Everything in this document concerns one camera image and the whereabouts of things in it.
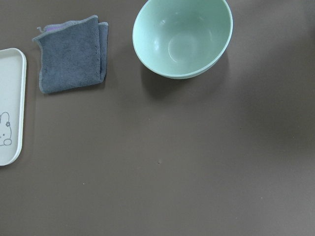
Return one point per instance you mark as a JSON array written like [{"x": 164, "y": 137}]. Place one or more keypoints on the cream rabbit tray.
[{"x": 13, "y": 66}]

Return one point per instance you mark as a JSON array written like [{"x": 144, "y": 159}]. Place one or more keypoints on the green bowl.
[{"x": 181, "y": 39}]

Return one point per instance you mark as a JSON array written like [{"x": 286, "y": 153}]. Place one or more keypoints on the grey folded cloth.
[{"x": 73, "y": 54}]

